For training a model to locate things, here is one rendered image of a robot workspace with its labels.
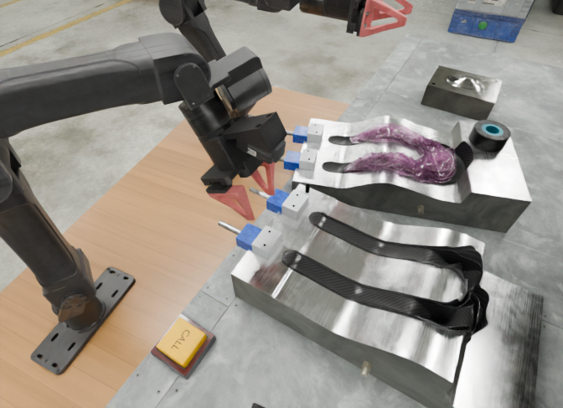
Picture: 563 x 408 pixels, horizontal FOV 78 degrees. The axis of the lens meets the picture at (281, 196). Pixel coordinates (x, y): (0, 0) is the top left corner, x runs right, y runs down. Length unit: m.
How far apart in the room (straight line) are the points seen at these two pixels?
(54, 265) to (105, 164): 1.81
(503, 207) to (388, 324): 0.41
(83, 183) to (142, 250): 1.53
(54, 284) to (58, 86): 0.31
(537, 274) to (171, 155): 0.92
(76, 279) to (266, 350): 0.33
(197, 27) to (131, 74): 0.49
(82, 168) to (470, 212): 2.11
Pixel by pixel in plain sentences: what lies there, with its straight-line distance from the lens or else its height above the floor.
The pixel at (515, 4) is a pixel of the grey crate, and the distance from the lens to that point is 4.04.
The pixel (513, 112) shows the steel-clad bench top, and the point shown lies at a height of 0.80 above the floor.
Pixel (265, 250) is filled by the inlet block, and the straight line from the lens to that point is 0.63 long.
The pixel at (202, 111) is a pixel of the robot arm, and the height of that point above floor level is 1.17.
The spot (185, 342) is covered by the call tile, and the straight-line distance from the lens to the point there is 0.66.
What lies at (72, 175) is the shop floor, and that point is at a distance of 2.41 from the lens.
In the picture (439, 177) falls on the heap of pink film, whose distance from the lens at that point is 0.87.
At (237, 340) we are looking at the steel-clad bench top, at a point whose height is 0.80.
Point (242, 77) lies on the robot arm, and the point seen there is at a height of 1.20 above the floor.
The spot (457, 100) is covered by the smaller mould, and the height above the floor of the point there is 0.85.
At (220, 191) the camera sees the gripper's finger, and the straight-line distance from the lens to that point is 0.52.
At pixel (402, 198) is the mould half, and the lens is 0.83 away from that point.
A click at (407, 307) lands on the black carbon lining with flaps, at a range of 0.61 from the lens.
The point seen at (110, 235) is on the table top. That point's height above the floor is 0.80.
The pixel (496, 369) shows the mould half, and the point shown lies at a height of 0.86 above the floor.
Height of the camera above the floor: 1.44
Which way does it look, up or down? 48 degrees down
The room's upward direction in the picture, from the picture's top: straight up
